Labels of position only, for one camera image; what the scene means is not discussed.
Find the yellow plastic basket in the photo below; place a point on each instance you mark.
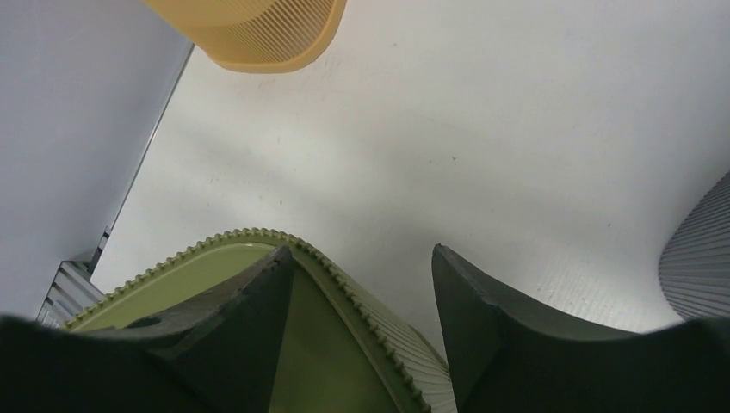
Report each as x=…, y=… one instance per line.
x=255, y=36

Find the aluminium front rail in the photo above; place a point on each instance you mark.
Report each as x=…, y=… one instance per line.
x=72, y=290

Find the grey plastic basket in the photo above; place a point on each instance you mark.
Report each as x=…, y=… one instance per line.
x=694, y=264

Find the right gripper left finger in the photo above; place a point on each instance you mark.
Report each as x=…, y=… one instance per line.
x=215, y=352

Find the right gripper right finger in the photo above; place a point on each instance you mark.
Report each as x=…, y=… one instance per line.
x=509, y=352

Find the green plastic basket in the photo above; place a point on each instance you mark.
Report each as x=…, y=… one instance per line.
x=342, y=350

